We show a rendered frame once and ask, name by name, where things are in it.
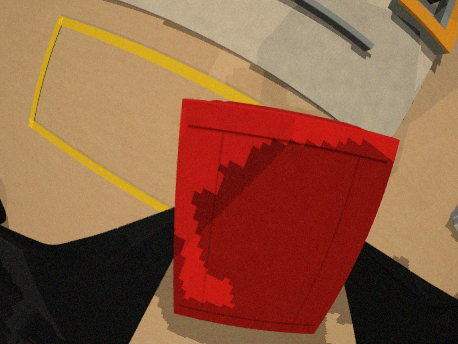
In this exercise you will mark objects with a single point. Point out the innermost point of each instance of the yellow rectangular frame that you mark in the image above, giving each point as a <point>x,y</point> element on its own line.
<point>166,62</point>

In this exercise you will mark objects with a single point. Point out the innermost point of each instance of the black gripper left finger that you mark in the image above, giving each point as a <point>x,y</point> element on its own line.
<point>93,290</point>

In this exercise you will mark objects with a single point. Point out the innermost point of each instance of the black toy tyre with white hub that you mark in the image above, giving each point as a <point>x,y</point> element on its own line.
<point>2,213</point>

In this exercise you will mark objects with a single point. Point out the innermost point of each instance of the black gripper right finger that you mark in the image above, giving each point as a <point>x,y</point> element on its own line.
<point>391,305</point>

